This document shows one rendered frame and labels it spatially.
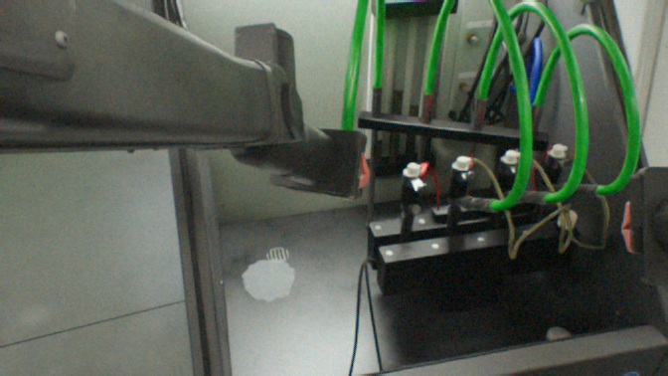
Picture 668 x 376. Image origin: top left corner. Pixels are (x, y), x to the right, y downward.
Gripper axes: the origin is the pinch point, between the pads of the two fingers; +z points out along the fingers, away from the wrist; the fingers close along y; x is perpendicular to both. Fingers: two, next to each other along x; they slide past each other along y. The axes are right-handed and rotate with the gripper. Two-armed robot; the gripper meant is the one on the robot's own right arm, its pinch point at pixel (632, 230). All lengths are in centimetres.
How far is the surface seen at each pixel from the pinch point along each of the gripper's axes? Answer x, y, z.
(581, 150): 0.6, 10.1, 10.9
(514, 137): 1.4, 17.0, 36.5
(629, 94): -6.0, 17.8, 12.4
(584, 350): -4.3, -15.8, 23.5
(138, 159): 140, 40, 220
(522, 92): 9.0, 16.1, 6.4
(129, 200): 133, 17, 196
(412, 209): 19.4, 3.5, 26.9
